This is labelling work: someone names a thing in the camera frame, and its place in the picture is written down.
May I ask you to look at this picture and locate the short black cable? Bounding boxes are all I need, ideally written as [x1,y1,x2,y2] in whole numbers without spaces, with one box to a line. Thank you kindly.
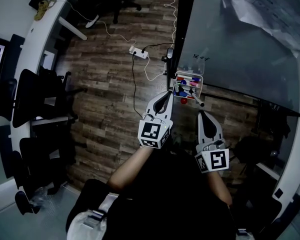
[140,42,176,54]

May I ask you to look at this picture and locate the black mesh office chair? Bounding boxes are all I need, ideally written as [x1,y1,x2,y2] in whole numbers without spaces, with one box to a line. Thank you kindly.
[0,68,89,129]
[14,181,64,216]
[11,136,77,190]

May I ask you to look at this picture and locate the large whiteboard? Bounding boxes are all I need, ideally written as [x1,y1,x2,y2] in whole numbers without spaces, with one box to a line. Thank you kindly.
[161,0,300,120]

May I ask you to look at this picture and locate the person's black shirt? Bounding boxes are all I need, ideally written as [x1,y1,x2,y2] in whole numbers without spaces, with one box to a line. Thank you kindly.
[106,148,236,240]

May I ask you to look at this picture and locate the looped white cable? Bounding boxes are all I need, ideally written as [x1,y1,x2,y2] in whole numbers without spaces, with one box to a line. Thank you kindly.
[143,56,166,82]

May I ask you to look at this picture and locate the clear plastic bottle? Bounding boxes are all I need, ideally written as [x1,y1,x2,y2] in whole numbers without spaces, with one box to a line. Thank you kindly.
[29,186,50,208]

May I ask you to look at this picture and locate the white laptop charging cable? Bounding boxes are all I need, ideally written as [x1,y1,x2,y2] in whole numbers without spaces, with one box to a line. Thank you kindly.
[67,1,137,48]

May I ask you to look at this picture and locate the long white curved desk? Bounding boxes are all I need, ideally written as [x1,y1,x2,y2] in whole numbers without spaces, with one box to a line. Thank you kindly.
[9,0,89,193]

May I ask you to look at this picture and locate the long black floor cable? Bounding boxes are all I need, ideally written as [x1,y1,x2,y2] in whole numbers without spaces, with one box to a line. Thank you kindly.
[131,53,145,119]

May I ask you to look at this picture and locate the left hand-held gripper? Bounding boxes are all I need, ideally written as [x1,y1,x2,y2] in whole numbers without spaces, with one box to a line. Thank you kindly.
[137,90,175,150]

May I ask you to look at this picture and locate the white side desk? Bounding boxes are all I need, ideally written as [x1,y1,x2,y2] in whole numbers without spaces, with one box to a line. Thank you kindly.
[254,116,300,210]

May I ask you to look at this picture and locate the person's left forearm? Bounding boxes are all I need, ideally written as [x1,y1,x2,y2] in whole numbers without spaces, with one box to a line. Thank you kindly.
[107,146,154,191]

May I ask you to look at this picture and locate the white wall socket cable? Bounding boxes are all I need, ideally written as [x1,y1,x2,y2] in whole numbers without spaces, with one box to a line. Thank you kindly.
[162,0,179,44]

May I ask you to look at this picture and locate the white marker tray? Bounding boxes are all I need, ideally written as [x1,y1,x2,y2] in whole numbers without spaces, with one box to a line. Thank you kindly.
[170,69,205,100]

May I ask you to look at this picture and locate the olive green bag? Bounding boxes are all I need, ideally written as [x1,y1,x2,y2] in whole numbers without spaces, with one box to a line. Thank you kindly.
[33,0,57,22]

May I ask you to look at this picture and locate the white power strip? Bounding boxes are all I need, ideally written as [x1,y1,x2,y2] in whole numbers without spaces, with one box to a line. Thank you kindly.
[128,44,150,59]

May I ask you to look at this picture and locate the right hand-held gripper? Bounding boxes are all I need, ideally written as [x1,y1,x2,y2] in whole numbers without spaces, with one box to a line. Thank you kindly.
[194,110,231,174]

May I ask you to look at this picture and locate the crumpled paper sheet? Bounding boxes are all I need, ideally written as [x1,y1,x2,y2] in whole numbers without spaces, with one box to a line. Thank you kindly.
[221,0,300,59]

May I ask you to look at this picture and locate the black backpack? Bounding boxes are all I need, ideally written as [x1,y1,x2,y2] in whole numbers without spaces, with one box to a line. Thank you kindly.
[233,136,279,164]

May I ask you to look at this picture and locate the dark garment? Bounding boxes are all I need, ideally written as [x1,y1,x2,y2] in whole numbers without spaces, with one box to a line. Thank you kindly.
[255,101,291,140]

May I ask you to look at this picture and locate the person's right forearm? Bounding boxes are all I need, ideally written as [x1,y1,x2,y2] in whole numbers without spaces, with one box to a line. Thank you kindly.
[206,169,234,206]

